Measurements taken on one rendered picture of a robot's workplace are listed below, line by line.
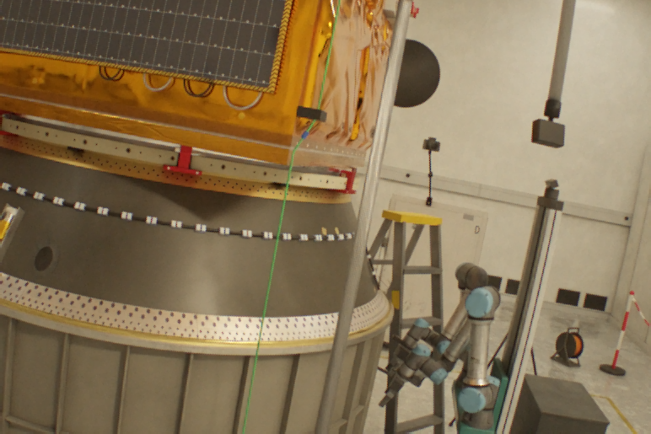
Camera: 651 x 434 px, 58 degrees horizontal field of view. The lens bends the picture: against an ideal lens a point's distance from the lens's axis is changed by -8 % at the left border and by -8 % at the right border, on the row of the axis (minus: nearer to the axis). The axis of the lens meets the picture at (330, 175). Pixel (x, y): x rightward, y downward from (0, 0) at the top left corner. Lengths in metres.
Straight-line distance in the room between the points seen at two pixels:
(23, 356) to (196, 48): 1.10
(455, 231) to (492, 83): 4.49
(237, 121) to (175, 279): 0.54
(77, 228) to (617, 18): 9.58
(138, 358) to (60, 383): 0.27
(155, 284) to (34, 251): 0.41
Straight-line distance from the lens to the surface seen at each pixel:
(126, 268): 2.04
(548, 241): 2.95
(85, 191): 2.16
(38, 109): 2.16
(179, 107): 1.91
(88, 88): 2.06
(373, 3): 2.72
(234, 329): 2.05
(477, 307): 2.71
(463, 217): 6.02
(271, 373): 2.17
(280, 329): 2.13
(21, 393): 2.20
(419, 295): 6.11
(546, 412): 3.04
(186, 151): 2.09
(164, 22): 1.93
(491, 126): 10.07
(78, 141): 2.18
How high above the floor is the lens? 1.82
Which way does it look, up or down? 2 degrees down
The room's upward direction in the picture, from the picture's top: 11 degrees clockwise
